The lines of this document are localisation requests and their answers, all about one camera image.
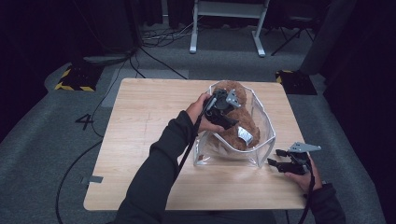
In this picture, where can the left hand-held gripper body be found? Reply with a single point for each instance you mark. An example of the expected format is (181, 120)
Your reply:
(221, 104)

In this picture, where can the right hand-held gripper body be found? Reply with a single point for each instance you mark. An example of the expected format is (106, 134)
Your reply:
(302, 163)

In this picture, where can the grey curtain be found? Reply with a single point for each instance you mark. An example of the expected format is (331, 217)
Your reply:
(327, 34)

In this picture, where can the person's left hand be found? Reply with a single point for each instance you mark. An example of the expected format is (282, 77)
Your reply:
(197, 113)

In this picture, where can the person's right hand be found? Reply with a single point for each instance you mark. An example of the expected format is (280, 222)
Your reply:
(311, 182)

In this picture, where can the brown teddy bear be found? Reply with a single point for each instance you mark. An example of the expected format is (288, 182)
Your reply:
(244, 119)

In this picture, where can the grey tape strip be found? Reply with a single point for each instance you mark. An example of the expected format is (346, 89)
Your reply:
(94, 179)

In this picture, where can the grey metal stand base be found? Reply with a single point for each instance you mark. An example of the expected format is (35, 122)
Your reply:
(104, 59)

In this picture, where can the black yellow striped base plate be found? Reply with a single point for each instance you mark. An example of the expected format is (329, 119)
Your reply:
(79, 77)
(295, 82)

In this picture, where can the clear plastic zipper bag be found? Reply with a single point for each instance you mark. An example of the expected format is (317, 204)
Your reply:
(264, 146)

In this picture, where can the grey wristwatch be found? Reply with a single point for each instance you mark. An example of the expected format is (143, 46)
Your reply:
(324, 183)

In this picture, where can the black tripod stand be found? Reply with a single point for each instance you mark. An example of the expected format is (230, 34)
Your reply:
(294, 29)

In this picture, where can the white metal desk frame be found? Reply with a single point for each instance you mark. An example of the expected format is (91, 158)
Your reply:
(229, 9)

